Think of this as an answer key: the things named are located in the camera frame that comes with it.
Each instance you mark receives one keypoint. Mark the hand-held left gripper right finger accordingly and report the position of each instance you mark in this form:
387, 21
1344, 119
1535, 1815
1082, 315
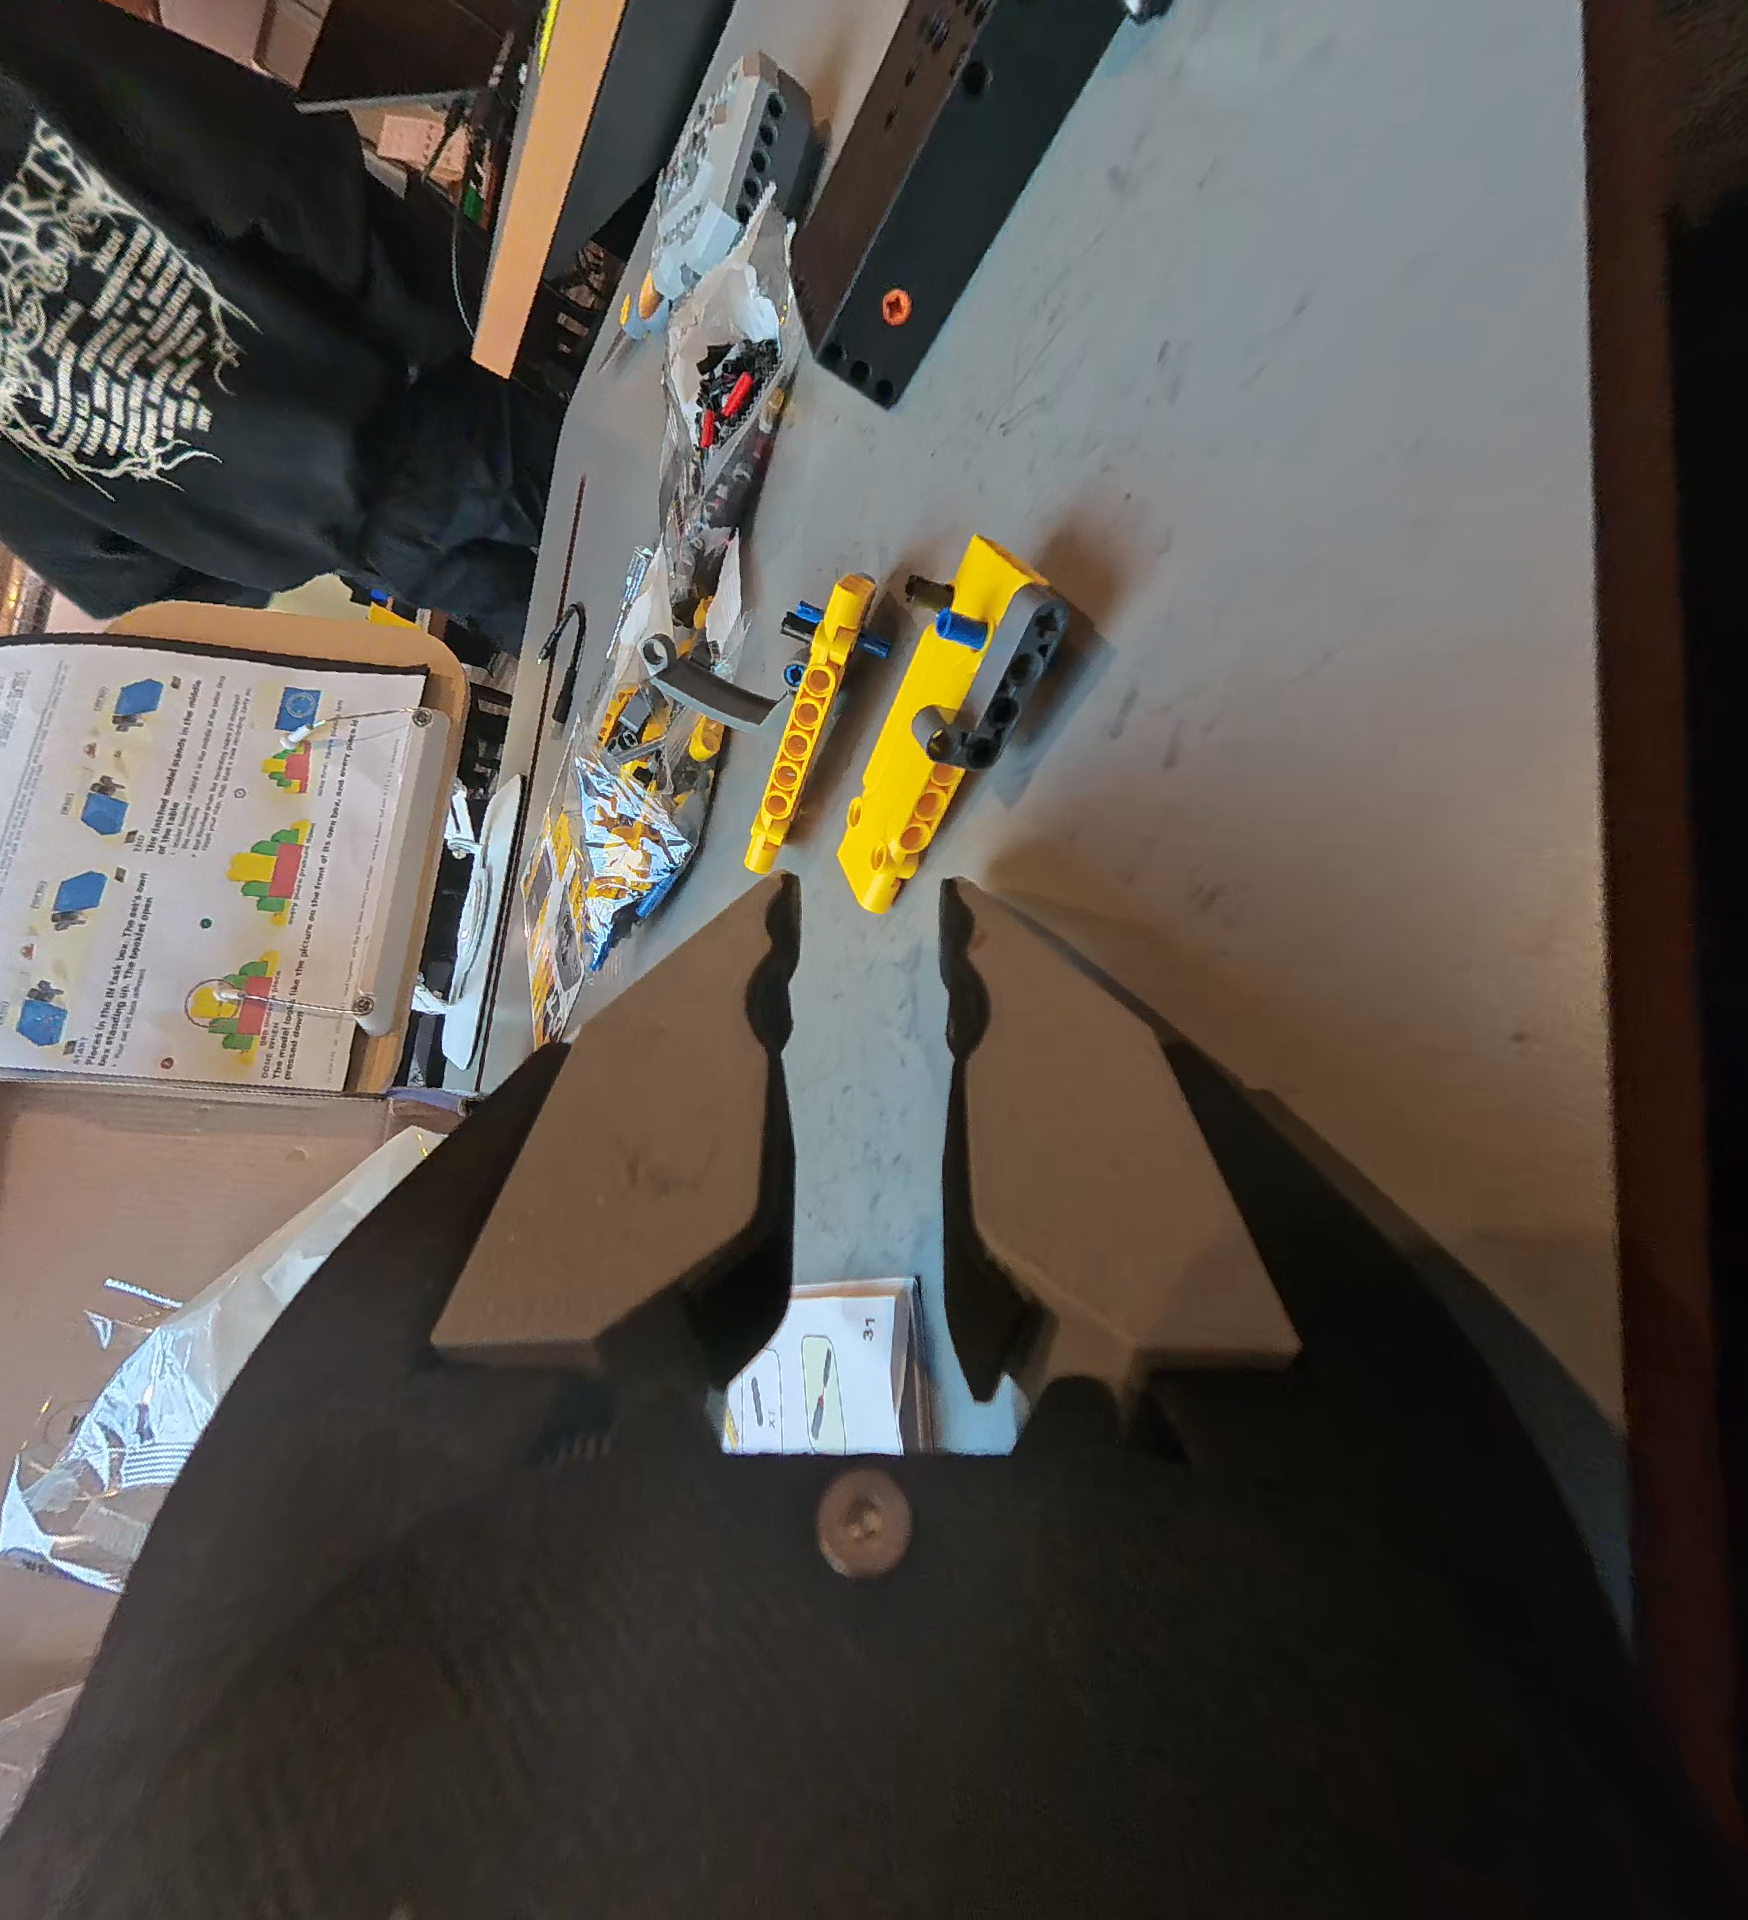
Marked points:
1100, 1196

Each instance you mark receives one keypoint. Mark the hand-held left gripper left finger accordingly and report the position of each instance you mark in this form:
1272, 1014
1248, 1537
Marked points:
636, 1180

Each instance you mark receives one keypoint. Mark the yellow panel with pins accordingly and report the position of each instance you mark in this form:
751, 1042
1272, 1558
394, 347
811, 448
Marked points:
798, 733

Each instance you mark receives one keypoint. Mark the yellow panel with grey beam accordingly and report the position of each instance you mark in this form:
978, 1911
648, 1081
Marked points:
917, 754

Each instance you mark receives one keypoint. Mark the black motor block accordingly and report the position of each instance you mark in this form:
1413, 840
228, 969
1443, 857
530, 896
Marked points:
949, 201

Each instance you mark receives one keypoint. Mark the grey desk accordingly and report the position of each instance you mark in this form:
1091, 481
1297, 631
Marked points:
1266, 448

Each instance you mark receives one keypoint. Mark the instruction booklet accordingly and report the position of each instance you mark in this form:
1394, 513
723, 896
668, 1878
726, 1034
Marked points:
827, 1357

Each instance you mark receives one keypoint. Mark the yellow black sticker sheet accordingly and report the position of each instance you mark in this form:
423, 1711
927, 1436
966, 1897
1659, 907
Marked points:
553, 917

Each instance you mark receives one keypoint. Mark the silver monitor stand base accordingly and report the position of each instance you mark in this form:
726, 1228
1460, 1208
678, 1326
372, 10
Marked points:
496, 888

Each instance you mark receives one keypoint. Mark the bag of yellow grey parts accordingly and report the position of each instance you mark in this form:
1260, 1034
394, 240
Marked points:
636, 840

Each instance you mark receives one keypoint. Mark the white sheet holder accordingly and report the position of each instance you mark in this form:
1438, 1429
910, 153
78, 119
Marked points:
412, 873

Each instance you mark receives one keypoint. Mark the grey curved panel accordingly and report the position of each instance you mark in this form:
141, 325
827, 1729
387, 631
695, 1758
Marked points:
713, 696

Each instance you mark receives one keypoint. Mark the blue cardboard kit box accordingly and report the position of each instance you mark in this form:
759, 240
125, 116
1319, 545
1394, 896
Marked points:
99, 1196

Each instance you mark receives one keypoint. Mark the crumpled clear plastic bag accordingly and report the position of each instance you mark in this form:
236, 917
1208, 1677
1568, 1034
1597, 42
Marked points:
139, 1421

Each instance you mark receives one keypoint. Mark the printed instruction sheet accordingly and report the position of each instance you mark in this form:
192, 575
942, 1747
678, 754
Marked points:
111, 873

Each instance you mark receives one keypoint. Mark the wooden board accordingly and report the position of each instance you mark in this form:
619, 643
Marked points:
293, 623

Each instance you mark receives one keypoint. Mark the person's brown clothing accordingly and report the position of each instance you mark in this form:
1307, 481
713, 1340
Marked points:
1747, 897

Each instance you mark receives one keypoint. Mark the bag of black red parts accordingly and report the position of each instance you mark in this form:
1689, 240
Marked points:
723, 399

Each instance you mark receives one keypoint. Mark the small yellow blue part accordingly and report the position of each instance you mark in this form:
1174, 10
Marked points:
645, 304

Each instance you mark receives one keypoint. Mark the beige panel with black edge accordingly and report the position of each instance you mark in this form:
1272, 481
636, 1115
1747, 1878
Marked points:
559, 180

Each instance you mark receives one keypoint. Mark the grey hub block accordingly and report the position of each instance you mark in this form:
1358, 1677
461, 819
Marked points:
745, 153

